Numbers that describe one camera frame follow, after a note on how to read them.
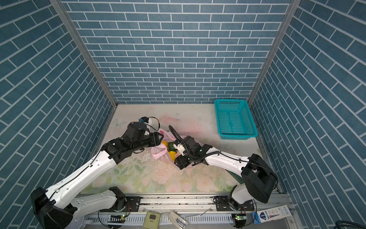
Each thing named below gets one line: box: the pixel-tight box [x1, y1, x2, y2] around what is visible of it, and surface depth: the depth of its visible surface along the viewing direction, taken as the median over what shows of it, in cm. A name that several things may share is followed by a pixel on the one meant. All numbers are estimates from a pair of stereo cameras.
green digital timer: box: [142, 210, 162, 229], surface depth 69 cm
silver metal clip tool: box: [168, 210, 189, 229], surface depth 69 cm
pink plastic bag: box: [151, 128, 180, 168], surface depth 72 cm
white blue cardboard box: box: [252, 204, 294, 225], surface depth 72 cm
